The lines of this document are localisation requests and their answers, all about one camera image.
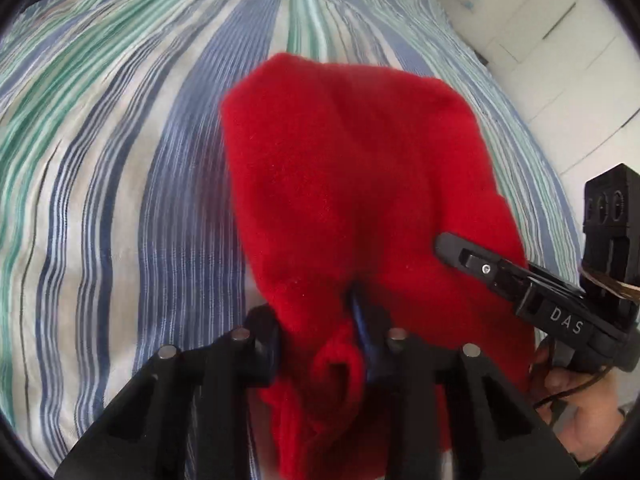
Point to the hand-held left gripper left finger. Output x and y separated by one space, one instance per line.
260 345

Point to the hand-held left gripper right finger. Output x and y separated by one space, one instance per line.
361 332

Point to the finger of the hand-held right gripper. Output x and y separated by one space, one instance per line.
480 266

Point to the red sweater with white print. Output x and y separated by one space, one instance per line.
350 170

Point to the person's right hand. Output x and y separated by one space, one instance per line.
585 415

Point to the striped bed sheet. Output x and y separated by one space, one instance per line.
125 185

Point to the white wardrobe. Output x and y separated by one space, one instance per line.
560 60

